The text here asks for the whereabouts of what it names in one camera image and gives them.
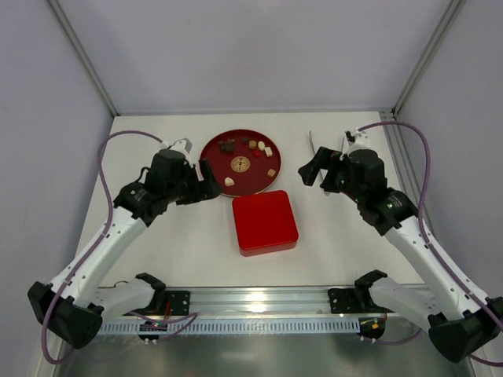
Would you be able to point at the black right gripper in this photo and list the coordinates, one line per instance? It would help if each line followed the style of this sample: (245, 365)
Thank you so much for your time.
(328, 173)

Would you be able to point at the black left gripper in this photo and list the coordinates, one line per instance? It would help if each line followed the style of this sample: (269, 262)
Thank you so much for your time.
(194, 185)

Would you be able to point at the metal serving tongs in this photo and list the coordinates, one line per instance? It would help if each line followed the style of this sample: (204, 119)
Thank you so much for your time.
(313, 150)

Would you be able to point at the red rectangular box lid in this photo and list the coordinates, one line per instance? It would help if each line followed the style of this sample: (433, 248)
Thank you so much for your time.
(265, 216)

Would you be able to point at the red chocolate box with tray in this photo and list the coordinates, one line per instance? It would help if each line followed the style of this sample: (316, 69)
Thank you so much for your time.
(252, 248)

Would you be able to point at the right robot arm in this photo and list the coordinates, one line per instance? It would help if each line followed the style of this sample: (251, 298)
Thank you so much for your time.
(460, 318)

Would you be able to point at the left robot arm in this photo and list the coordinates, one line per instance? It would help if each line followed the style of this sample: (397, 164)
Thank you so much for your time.
(73, 306)

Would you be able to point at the dark chocolate cluster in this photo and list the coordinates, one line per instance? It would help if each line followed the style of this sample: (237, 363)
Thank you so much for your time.
(227, 148)

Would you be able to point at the round red plate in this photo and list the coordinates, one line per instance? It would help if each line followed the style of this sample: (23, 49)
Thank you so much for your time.
(248, 172)

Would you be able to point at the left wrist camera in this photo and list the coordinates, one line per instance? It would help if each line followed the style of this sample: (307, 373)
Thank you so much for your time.
(183, 146)

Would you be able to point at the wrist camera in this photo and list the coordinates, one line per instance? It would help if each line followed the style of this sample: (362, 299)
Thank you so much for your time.
(183, 146)
(355, 140)

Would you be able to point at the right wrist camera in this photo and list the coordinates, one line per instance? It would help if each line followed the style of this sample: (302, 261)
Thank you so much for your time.
(355, 140)

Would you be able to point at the aluminium frame rail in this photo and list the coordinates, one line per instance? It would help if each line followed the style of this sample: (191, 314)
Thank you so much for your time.
(255, 296)

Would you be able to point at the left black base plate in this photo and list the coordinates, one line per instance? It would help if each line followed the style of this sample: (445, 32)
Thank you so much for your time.
(176, 303)

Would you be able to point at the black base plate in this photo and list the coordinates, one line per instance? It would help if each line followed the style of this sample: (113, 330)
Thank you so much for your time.
(176, 303)
(352, 300)

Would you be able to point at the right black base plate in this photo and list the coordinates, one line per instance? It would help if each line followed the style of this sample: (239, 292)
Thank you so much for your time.
(352, 300)

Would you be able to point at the slotted cable duct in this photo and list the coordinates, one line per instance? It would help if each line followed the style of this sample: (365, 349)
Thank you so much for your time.
(235, 326)

